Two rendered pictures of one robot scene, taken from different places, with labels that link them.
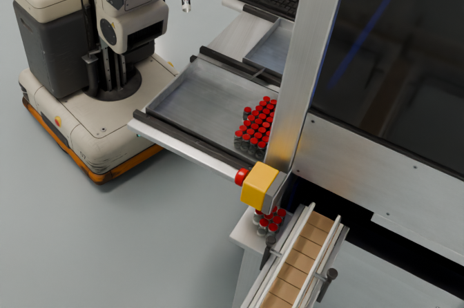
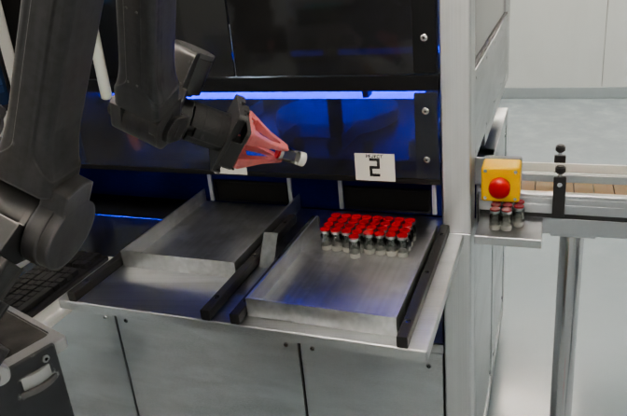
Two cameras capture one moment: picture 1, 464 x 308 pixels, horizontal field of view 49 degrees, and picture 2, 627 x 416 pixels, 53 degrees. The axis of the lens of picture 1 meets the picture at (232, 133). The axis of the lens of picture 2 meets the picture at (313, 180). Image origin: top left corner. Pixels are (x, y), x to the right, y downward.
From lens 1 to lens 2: 1.56 m
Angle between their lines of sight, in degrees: 76
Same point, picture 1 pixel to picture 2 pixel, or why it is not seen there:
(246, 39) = (162, 285)
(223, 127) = (378, 270)
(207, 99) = (327, 291)
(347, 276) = not seen: hidden behind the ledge
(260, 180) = (508, 162)
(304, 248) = (529, 185)
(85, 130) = not seen: outside the picture
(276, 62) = (220, 254)
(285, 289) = (581, 187)
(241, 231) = (528, 235)
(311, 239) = not seen: hidden behind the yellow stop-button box
